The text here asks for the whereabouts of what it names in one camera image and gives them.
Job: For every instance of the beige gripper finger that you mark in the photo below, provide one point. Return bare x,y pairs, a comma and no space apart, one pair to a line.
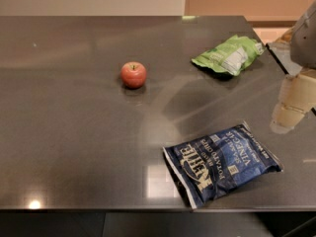
286,37
297,96

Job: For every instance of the blue Kettle chip bag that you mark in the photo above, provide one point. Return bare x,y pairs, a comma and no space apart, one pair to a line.
212,166

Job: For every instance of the green chip bag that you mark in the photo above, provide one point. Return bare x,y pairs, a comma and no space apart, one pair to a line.
230,57

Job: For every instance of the red apple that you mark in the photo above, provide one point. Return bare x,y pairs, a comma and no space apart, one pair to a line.
133,75

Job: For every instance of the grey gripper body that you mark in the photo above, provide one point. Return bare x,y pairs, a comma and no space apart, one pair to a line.
304,39

